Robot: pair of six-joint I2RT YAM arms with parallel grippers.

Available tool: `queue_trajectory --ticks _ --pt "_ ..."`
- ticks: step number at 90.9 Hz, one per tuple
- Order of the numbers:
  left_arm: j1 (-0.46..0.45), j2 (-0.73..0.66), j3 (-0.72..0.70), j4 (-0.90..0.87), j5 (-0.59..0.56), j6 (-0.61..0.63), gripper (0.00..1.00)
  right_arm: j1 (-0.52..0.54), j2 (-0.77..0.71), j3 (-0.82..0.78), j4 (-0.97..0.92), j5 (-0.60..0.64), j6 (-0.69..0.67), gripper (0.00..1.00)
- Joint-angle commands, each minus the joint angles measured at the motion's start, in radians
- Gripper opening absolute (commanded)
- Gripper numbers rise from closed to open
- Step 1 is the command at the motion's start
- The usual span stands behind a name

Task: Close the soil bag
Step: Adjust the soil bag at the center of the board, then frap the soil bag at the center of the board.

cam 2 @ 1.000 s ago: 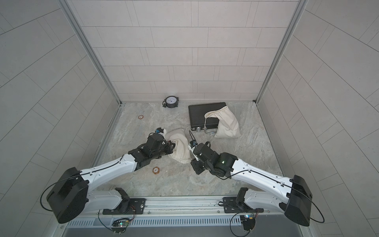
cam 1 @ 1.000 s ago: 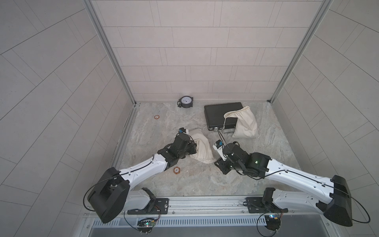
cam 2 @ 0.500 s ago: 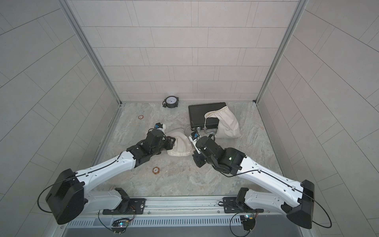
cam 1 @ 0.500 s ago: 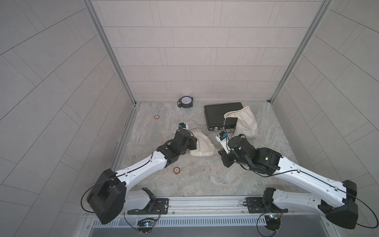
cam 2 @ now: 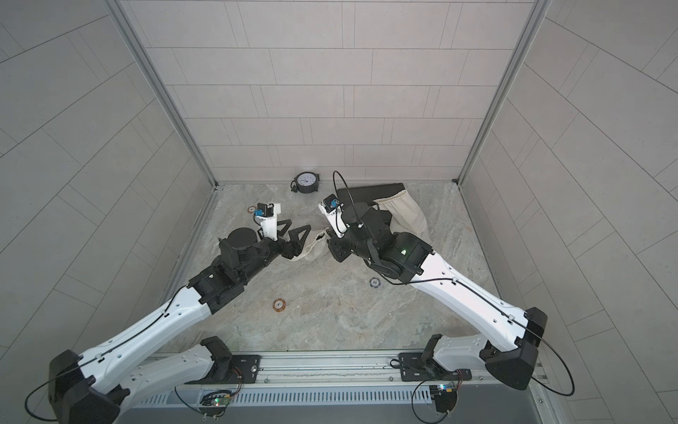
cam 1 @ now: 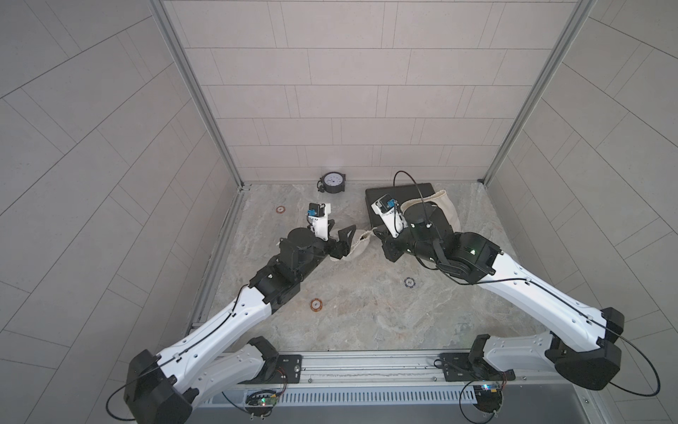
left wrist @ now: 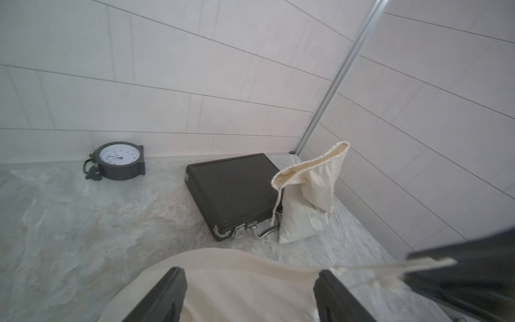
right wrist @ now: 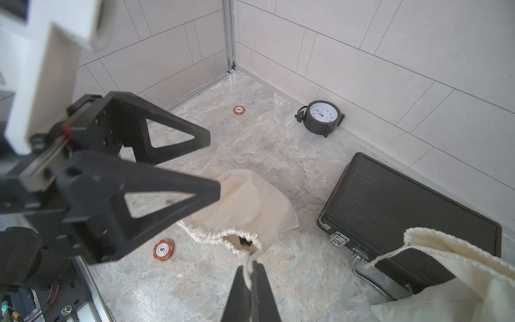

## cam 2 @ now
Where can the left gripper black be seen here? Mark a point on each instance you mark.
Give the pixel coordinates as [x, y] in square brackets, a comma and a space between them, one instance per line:
[285, 247]

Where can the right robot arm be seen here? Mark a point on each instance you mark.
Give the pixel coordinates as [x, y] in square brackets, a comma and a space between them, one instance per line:
[507, 345]

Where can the cream cloth soil bag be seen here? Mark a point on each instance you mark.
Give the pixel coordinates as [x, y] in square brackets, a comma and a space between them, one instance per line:
[315, 246]

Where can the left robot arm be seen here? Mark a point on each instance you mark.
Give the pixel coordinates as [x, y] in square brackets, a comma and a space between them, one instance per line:
[71, 395]

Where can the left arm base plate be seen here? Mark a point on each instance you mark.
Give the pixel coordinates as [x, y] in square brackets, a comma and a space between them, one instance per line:
[243, 368]

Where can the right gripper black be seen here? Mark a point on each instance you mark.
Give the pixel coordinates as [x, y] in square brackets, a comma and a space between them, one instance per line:
[337, 244]

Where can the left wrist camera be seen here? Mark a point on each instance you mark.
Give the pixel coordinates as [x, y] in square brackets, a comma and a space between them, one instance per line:
[266, 216]

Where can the white vent grille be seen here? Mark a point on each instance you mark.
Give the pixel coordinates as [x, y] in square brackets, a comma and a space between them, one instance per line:
[314, 396]

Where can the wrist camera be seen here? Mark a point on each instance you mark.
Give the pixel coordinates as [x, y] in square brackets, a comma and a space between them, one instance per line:
[266, 216]
[332, 210]

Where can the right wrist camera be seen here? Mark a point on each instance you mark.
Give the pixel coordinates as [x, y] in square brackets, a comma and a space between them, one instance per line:
[332, 210]

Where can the right circuit board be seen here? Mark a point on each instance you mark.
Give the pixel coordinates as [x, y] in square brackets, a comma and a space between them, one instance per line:
[444, 397]

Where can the black hard case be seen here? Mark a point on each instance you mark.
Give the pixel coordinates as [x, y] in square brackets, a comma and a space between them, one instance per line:
[369, 194]

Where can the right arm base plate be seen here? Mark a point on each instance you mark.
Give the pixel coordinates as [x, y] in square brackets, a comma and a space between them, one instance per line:
[413, 368]

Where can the left circuit board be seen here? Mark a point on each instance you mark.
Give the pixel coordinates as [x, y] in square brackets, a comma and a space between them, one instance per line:
[214, 404]

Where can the circuit board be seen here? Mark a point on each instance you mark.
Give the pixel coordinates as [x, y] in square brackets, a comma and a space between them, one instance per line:
[444, 397]
[214, 404]

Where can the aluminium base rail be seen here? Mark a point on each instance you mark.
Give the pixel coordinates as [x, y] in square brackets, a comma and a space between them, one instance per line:
[328, 368]

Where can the black round gauge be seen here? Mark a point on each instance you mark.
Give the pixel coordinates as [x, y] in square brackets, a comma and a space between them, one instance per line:
[306, 182]

